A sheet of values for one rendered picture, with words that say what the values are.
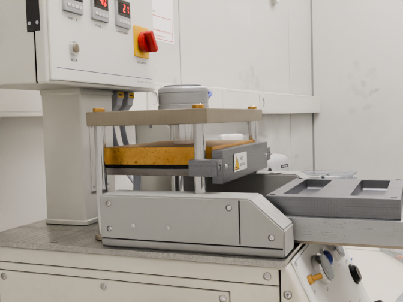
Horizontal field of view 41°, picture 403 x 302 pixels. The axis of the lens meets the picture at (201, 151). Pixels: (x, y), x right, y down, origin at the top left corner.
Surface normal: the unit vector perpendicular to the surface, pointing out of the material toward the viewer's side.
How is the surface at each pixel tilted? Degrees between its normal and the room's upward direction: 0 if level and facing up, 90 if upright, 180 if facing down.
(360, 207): 90
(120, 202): 90
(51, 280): 90
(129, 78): 90
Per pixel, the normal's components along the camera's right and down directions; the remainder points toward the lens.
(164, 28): 0.89, 0.00
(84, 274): -0.36, 0.07
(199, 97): 0.61, 0.03
